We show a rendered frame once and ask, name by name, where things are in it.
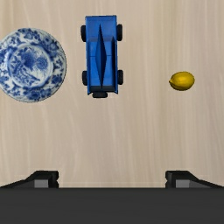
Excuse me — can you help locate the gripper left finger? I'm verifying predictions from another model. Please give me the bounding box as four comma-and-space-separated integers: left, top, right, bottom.
0, 170, 60, 189

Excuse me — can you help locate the yellow lemon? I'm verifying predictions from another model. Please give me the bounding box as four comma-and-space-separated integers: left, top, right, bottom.
168, 71, 196, 92

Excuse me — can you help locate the blue and white plate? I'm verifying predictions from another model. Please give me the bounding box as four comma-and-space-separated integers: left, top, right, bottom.
0, 27, 67, 103

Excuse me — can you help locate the blue toy car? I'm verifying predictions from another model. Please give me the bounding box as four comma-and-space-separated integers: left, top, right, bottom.
80, 15, 124, 99

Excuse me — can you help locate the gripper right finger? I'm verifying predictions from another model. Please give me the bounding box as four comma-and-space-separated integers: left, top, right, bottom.
164, 170, 224, 189

